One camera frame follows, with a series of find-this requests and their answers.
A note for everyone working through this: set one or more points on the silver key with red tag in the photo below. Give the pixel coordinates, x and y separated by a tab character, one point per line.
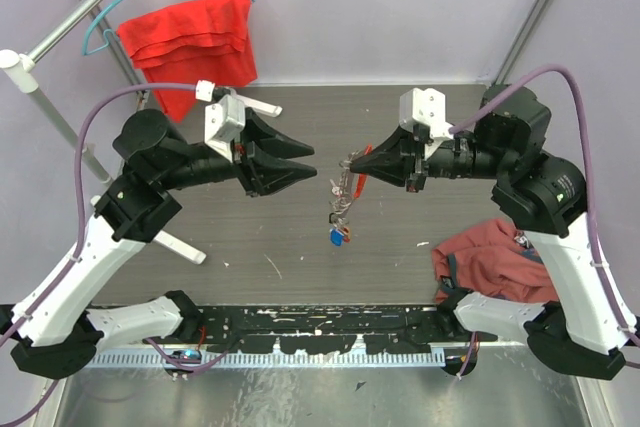
336	188

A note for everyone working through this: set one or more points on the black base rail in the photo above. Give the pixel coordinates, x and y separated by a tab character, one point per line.
320	329

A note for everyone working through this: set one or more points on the red cloth on hanger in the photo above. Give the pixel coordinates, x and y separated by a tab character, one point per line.
193	41

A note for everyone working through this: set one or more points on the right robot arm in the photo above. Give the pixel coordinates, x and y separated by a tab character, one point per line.
583	332

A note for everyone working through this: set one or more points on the crumpled maroon shirt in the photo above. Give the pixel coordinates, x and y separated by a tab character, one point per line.
495	259

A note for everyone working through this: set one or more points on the metal key organizer red handle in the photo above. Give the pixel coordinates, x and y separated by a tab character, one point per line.
353	186

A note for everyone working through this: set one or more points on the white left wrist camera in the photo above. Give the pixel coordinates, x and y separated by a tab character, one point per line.
224	117

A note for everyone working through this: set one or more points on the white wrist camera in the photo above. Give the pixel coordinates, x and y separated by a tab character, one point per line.
425	107
224	117

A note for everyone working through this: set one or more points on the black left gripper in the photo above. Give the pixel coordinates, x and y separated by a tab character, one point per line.
269	178

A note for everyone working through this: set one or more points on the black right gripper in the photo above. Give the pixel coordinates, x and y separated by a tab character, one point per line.
387	162

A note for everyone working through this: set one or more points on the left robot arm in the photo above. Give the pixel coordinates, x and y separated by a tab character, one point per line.
56	332

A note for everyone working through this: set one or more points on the blue key tag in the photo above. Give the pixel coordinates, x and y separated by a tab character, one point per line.
337	237

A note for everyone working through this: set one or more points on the slotted cable duct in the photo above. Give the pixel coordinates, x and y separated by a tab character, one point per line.
148	358

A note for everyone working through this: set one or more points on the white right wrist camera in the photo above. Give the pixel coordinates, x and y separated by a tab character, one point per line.
425	107

